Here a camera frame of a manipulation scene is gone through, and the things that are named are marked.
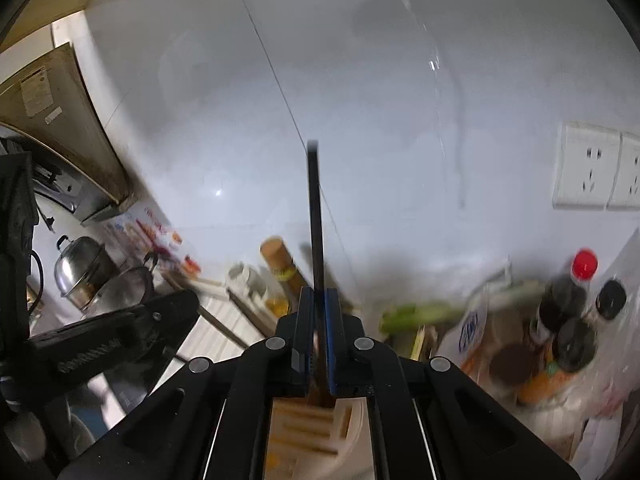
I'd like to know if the black chopstick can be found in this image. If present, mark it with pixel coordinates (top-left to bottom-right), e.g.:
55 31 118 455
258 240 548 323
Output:
198 302 250 350
226 288 277 337
307 141 330 406

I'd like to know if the green vegetable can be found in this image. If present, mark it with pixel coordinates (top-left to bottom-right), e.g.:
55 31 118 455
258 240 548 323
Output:
378 281 544 335

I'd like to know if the beige utensil holder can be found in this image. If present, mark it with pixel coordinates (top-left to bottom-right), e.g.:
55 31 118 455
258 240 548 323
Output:
264 398 374 480

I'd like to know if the yellow seasoning box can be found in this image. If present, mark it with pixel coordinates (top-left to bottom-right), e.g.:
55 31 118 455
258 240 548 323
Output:
410 325 438 362

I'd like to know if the glass oil dispenser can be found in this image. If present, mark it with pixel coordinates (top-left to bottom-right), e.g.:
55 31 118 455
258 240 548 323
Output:
226 262 290 318

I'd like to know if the dark sauce bottle brown cap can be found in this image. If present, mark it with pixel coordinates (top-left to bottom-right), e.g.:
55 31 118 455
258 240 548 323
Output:
260 236 308 312

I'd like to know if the orange white seasoning bag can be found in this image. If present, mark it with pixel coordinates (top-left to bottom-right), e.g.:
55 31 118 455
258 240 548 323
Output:
435 289 489 367

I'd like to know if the brown lid jar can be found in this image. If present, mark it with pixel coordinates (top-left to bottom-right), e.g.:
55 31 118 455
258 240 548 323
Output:
488 344 537 389

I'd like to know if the steel wok with lid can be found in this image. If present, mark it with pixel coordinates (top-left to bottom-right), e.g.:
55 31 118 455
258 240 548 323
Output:
84 252 158 318

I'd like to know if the dark bottle red cap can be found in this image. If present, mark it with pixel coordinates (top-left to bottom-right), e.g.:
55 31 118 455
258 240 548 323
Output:
528 248 599 348

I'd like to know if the soy sauce bottle orange label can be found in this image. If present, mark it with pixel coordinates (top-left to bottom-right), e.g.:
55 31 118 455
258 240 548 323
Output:
515 318 597 406

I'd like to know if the clear plastic bag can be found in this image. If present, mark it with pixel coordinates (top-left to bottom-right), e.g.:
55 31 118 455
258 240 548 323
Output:
549 228 640 466

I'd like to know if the white paper sheet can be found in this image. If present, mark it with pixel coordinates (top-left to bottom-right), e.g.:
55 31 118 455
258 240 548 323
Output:
570 408 623 480

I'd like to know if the black range hood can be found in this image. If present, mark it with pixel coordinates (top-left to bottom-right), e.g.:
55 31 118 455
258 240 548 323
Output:
1 44 134 224

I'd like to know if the colourful wall sticker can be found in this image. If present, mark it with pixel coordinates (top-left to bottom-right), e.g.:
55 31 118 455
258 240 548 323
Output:
103 202 202 278

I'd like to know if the triple wall socket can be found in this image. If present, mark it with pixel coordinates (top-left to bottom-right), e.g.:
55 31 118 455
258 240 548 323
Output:
552 122 639 210

